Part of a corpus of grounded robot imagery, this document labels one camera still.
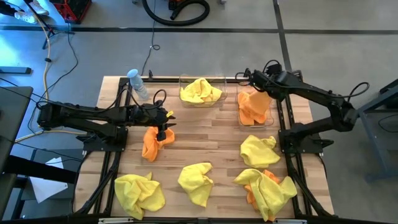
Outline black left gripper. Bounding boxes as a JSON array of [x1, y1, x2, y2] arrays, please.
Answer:
[[145, 104, 177, 142]]

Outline orange microfiber towel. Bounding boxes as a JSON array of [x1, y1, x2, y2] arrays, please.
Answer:
[[244, 169, 282, 222], [238, 90, 273, 126], [141, 126, 175, 162]]

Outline yellow microfiber towel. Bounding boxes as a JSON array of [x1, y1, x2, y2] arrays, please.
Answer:
[[233, 168, 298, 222], [179, 77, 223, 105], [177, 162, 215, 208], [239, 134, 281, 169], [114, 172, 166, 221]]

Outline clear plastic basket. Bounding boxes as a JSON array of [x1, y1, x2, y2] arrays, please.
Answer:
[[178, 73, 228, 109], [236, 83, 276, 129]]

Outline pale blue air freshener bottle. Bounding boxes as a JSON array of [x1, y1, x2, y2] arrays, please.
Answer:
[[126, 68, 150, 101]]

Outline black desk leg beam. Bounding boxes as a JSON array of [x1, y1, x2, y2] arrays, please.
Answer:
[[4, 154, 77, 184]]

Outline white paper sheet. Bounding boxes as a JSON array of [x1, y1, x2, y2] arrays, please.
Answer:
[[29, 157, 68, 203]]

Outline red and black toolbox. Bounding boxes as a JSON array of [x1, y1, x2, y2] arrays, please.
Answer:
[[49, 0, 93, 24]]

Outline black tripod stand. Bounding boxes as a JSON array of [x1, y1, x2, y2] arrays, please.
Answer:
[[23, 0, 75, 50]]

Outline dark grey desk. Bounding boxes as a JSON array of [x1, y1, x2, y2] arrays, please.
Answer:
[[0, 86, 34, 172]]

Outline grey metal foot bar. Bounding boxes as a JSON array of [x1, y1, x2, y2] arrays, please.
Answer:
[[0, 66, 32, 75]]

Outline person's shoe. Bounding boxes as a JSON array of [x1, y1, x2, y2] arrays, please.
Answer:
[[29, 0, 50, 16], [14, 11, 37, 25]]

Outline person's leg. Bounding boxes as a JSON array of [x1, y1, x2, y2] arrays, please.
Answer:
[[0, 1, 18, 17]]

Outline black floor cable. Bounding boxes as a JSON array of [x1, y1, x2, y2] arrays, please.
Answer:
[[140, 0, 161, 77]]

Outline black vacuum hose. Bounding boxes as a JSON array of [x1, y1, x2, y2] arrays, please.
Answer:
[[141, 0, 211, 27]]

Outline silver metal bracket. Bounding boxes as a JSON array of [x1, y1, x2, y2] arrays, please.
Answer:
[[98, 217, 134, 224], [273, 218, 308, 224]]

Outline yellow floor cable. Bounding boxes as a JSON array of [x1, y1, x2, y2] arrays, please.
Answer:
[[14, 12, 90, 143]]

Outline blue grey metal table frame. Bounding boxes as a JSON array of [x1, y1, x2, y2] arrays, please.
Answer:
[[357, 79, 398, 183]]

